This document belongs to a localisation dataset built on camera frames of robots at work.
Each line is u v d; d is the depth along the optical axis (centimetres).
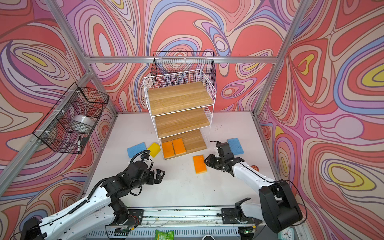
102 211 60
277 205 41
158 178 70
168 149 96
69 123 70
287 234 68
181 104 68
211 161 77
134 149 97
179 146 96
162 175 75
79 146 72
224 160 67
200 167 90
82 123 70
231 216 73
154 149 99
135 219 72
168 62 88
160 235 68
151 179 69
